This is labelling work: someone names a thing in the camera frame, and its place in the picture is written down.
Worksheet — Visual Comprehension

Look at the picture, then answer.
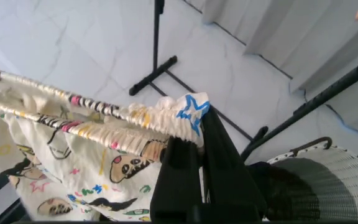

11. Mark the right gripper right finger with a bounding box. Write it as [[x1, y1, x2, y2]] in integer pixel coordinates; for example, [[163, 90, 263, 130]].
[[201, 107, 267, 222]]

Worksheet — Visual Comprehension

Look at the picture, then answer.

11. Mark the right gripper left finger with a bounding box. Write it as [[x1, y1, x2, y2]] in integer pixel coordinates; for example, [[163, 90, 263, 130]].
[[150, 138, 204, 222]]

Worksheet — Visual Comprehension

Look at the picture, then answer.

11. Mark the cream printed garment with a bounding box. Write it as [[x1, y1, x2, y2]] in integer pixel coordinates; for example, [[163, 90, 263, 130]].
[[0, 51, 211, 222]]

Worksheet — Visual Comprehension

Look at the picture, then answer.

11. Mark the white laundry basket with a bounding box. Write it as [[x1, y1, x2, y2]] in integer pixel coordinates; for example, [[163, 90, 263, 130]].
[[261, 136, 358, 222]]

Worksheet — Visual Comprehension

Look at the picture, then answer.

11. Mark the black clothes rack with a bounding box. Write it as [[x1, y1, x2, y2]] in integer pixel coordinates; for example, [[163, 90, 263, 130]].
[[128, 0, 358, 163]]

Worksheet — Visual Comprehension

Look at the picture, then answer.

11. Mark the black garment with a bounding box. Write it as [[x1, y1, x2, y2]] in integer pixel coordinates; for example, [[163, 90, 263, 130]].
[[246, 161, 321, 222]]

